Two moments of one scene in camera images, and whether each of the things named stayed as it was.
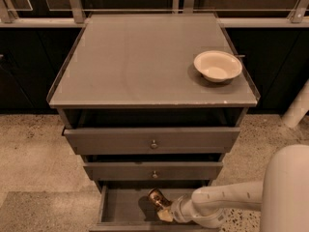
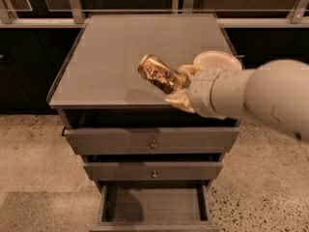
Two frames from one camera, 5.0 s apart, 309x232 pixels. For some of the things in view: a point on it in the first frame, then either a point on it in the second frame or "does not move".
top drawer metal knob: x=154 y=145 does not move
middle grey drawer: x=154 y=170 does not move
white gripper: x=178 y=209 → x=200 y=91
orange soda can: x=157 y=199 → x=159 y=73
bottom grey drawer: x=128 y=209 does not move
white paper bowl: x=217 y=66 does not move
